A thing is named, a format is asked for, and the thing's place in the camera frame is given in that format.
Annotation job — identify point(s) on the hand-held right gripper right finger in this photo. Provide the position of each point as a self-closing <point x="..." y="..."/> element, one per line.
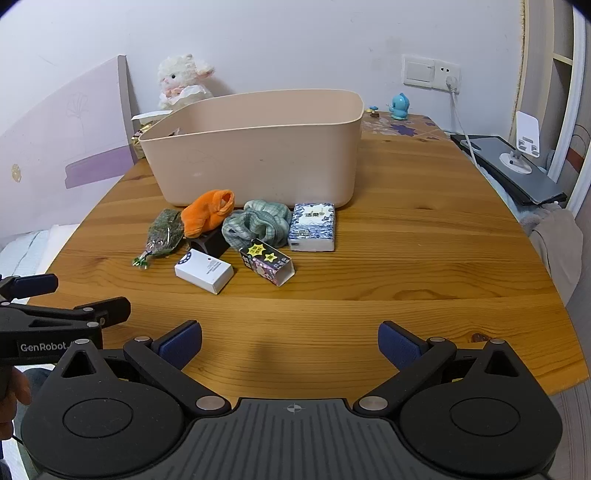
<point x="399" y="346"/>

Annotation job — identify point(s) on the green snack packet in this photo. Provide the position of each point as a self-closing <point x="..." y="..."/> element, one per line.
<point x="164" y="230"/>

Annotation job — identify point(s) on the pink purple headboard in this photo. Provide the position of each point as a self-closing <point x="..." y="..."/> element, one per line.
<point x="69" y="129"/>

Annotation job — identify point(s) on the person's left hand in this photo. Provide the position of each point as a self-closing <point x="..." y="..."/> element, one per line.
<point x="17" y="397"/>

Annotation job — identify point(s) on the white small box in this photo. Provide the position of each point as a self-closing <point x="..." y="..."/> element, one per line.
<point x="203" y="272"/>

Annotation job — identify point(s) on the white phone stand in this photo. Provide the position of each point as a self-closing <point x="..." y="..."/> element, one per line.
<point x="526" y="125"/>

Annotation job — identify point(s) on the white wall switch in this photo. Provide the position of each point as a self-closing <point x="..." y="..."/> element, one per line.
<point x="418" y="69"/>

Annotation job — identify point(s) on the white bedding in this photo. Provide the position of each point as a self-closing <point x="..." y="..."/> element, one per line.
<point x="27" y="249"/>

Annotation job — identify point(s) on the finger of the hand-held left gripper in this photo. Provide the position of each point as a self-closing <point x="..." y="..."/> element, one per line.
<point x="108" y="309"/>
<point x="32" y="284"/>

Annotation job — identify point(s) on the beige plastic storage bin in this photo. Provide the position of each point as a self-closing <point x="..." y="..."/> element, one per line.
<point x="254" y="161"/>

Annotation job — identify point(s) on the green plaid cloth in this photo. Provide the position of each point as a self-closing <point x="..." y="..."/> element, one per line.
<point x="258" y="221"/>

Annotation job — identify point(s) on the white shelf frame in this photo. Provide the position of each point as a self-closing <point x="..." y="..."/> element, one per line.
<point x="577" y="92"/>

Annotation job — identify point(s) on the dark grey laptop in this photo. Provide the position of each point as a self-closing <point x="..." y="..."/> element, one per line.
<point x="540" y="184"/>

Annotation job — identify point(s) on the small mushroom figurine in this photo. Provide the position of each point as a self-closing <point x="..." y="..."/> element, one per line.
<point x="373" y="111"/>

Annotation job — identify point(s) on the gold packet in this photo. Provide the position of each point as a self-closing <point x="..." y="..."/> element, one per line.
<point x="137" y="145"/>

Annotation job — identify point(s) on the white wall socket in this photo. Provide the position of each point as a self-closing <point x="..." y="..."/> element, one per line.
<point x="449" y="69"/>

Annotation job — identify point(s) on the light blue cloth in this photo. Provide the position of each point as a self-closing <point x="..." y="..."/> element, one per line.
<point x="526" y="216"/>

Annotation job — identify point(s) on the orange cloth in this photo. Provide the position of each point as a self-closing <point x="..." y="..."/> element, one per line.
<point x="203" y="214"/>

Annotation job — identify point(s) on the pink patterned small box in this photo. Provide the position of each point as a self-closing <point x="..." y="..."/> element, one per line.
<point x="268" y="264"/>

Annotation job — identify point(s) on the black small box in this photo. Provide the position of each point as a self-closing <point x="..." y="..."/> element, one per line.
<point x="213" y="243"/>

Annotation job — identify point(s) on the blue white tissue pack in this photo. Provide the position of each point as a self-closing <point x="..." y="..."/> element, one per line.
<point x="311" y="227"/>

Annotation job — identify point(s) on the floral table mat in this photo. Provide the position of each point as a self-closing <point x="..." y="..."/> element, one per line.
<point x="406" y="127"/>

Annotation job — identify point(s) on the white paper sheet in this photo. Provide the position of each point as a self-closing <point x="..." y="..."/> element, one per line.
<point x="150" y="116"/>

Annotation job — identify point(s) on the white plush sheep toy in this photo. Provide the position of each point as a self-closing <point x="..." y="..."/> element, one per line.
<point x="178" y="76"/>

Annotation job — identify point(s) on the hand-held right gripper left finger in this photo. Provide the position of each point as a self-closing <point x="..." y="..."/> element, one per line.
<point x="182" y="345"/>

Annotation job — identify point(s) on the blue toy figurine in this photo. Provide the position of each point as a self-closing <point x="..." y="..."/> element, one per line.
<point x="399" y="106"/>

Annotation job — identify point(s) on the beige grey cloth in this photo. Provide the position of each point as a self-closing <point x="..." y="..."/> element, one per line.
<point x="556" y="254"/>

